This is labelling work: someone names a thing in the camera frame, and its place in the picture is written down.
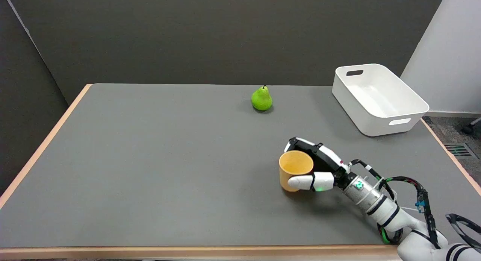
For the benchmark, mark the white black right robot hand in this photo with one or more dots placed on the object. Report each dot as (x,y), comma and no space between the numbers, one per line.
(326,160)

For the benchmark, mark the yellow plastic cup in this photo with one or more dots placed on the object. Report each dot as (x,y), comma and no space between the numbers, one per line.
(293,170)

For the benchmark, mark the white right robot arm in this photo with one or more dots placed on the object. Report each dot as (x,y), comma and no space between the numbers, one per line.
(379,204)

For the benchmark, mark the white plastic storage box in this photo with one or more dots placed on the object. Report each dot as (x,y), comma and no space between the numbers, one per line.
(379,99)

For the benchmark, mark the green pear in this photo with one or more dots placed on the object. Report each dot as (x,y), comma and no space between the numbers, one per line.
(261,99)

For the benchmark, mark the floor vent grille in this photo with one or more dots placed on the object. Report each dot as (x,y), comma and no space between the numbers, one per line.
(459,150)

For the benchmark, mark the black chair caster leg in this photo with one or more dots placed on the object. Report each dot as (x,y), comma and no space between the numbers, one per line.
(472,126)

